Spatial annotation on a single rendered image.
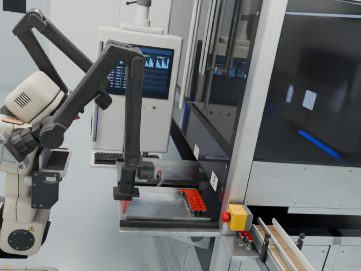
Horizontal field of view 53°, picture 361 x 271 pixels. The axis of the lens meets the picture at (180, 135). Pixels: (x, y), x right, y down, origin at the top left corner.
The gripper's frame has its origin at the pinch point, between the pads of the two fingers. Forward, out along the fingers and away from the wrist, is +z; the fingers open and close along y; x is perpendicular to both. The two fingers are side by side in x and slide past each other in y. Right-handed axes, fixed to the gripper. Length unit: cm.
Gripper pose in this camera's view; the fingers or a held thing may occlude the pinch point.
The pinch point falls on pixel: (123, 211)
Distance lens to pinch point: 151.7
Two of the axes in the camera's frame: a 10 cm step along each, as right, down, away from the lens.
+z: -1.5, 9.4, 3.1
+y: 9.7, 0.8, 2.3
